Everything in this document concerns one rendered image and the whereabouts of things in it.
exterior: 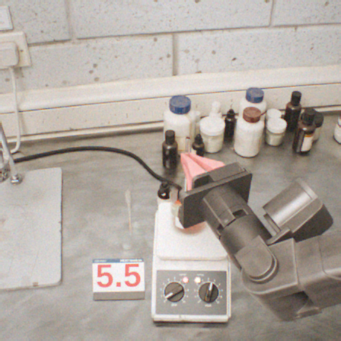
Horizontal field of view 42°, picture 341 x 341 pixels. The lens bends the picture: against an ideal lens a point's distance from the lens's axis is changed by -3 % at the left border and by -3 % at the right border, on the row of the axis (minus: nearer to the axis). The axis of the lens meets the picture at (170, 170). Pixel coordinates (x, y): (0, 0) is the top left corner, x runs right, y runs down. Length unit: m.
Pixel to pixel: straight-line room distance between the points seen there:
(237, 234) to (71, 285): 0.39
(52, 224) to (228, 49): 0.56
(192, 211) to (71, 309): 0.32
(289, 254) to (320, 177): 0.58
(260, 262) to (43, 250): 0.51
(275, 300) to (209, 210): 0.15
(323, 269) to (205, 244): 0.34
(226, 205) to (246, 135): 0.46
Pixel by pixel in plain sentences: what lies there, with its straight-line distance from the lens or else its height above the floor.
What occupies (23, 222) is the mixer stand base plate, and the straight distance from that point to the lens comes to 0.94.
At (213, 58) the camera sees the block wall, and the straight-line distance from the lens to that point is 1.10.
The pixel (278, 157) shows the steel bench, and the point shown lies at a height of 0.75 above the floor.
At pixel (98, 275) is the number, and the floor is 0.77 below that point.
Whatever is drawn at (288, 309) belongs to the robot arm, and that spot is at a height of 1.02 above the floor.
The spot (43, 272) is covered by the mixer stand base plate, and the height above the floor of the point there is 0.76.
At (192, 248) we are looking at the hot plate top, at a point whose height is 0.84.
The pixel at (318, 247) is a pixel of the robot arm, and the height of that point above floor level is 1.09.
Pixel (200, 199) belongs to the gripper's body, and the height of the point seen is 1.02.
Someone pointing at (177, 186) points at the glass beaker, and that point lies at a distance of 0.76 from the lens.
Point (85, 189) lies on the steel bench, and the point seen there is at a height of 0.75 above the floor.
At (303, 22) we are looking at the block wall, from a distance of 1.13.
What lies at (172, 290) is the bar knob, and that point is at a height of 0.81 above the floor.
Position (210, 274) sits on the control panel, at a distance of 0.77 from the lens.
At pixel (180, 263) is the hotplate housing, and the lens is 0.77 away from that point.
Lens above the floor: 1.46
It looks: 44 degrees down
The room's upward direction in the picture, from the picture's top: straight up
